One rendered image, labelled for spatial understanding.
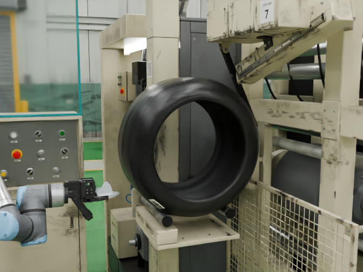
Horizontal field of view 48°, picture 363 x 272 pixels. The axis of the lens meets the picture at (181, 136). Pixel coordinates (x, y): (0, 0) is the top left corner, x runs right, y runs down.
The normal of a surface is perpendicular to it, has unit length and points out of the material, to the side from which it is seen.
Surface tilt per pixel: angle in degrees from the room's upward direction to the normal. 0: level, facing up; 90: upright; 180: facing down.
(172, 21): 90
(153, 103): 58
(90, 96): 90
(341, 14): 72
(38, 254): 92
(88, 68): 90
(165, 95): 52
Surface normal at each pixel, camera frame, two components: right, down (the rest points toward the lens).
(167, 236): 0.34, 0.13
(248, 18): -0.94, 0.04
